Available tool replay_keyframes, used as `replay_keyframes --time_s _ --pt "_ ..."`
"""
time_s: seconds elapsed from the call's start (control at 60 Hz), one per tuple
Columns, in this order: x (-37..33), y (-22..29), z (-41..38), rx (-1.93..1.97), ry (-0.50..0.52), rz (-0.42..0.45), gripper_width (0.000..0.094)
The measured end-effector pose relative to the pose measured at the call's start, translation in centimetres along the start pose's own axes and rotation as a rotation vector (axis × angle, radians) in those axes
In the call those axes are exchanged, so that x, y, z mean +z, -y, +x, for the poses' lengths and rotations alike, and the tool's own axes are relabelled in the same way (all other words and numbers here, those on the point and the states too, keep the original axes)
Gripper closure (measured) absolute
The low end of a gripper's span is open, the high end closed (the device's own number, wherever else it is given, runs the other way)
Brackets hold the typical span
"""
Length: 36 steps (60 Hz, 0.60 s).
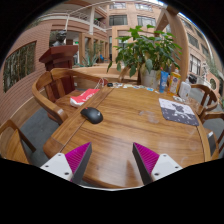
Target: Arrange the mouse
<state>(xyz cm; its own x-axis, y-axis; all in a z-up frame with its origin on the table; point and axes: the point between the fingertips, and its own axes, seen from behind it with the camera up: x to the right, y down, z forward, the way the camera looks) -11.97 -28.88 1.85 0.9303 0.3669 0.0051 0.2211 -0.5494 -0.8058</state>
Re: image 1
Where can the white pump bottle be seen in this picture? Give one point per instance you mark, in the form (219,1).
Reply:
(184,90)

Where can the spiky green agave plant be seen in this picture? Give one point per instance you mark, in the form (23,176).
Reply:
(90,59)

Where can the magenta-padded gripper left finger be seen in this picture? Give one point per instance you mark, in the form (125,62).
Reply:
(77,158)

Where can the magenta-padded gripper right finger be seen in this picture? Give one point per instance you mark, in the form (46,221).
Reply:
(148,159)

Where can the small white bear toy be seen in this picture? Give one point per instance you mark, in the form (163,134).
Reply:
(178,98)

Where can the red paper bag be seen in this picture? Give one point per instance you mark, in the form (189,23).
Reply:
(83,97)

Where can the dark red wooden pedestal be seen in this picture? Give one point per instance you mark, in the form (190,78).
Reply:
(60,55)

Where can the blue sticker card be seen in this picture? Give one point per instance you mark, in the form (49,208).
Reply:
(150,89)

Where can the long wooden planter bench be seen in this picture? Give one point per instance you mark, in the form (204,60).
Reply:
(96,70)

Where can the small black round object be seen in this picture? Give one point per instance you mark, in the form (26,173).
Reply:
(110,84)

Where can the white and grey mouse pad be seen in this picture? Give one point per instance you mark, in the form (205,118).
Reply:
(176,111)

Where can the green potted plant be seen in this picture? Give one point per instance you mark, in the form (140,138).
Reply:
(146,50)

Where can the orange dish soap bottle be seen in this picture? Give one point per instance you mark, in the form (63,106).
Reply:
(174,83)

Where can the dark grey flat tablet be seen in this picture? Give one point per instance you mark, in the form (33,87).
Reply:
(212,143)

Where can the dark bust statue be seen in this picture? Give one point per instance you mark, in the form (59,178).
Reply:
(60,38)

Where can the black computer mouse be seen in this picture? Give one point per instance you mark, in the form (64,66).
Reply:
(92,115)

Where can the dark parked car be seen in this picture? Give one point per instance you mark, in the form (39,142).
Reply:
(192,78)

